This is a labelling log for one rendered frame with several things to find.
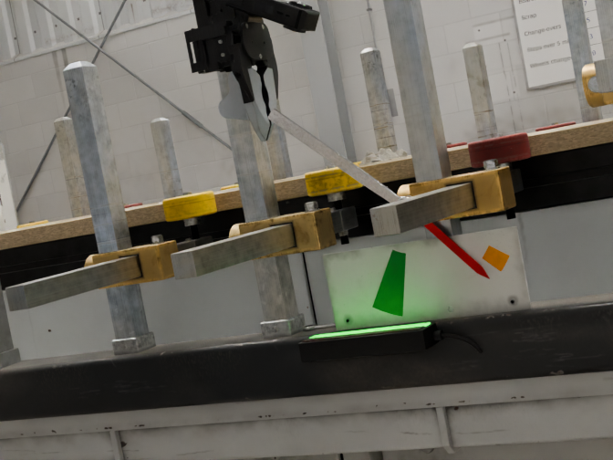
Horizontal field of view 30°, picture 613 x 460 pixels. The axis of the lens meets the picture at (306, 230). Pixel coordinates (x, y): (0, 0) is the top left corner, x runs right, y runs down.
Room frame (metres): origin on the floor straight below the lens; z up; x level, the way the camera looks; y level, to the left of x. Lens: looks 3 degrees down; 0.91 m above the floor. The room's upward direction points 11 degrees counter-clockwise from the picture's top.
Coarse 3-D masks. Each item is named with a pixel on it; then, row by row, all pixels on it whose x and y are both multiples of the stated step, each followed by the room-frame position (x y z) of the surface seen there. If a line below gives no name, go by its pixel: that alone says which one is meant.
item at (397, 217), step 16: (512, 176) 1.50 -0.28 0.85; (432, 192) 1.29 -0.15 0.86; (448, 192) 1.29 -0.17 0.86; (464, 192) 1.34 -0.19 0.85; (384, 208) 1.16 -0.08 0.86; (400, 208) 1.17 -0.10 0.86; (416, 208) 1.20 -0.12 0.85; (432, 208) 1.24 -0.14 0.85; (448, 208) 1.28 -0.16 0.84; (464, 208) 1.33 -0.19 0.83; (384, 224) 1.16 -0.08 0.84; (400, 224) 1.16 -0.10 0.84; (416, 224) 1.20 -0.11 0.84
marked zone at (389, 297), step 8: (392, 256) 1.42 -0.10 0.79; (400, 256) 1.41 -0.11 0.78; (392, 264) 1.42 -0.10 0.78; (400, 264) 1.41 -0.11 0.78; (392, 272) 1.42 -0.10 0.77; (400, 272) 1.42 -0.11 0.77; (384, 280) 1.43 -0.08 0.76; (392, 280) 1.42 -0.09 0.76; (400, 280) 1.42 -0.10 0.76; (384, 288) 1.43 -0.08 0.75; (392, 288) 1.42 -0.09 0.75; (400, 288) 1.42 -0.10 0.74; (376, 296) 1.43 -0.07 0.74; (384, 296) 1.43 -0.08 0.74; (392, 296) 1.42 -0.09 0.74; (400, 296) 1.42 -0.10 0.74; (376, 304) 1.43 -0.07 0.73; (384, 304) 1.43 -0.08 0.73; (392, 304) 1.42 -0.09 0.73; (400, 304) 1.42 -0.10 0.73; (392, 312) 1.43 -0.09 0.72; (400, 312) 1.42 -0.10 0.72
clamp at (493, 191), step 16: (464, 176) 1.37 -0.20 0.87; (480, 176) 1.36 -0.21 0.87; (496, 176) 1.35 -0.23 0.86; (400, 192) 1.41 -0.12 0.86; (416, 192) 1.40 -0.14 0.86; (480, 192) 1.36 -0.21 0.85; (496, 192) 1.35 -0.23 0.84; (512, 192) 1.38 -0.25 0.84; (480, 208) 1.36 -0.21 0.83; (496, 208) 1.35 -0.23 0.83
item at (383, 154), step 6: (384, 150) 1.94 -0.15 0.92; (390, 150) 1.94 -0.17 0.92; (402, 150) 1.95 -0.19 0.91; (366, 156) 1.96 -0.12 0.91; (372, 156) 1.92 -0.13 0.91; (378, 156) 1.93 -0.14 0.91; (384, 156) 1.93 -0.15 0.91; (390, 156) 1.93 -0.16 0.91; (396, 156) 1.93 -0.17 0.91; (402, 156) 1.94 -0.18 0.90; (360, 162) 1.94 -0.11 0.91; (366, 162) 1.92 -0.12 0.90
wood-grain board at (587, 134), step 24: (600, 120) 1.88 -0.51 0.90; (552, 144) 1.53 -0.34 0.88; (576, 144) 1.52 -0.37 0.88; (360, 168) 1.67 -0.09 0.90; (384, 168) 1.65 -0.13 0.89; (408, 168) 1.63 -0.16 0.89; (456, 168) 1.60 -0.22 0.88; (216, 192) 2.26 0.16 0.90; (288, 192) 1.72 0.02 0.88; (144, 216) 1.85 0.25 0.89; (0, 240) 1.99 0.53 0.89; (24, 240) 1.97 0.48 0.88; (48, 240) 1.94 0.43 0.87
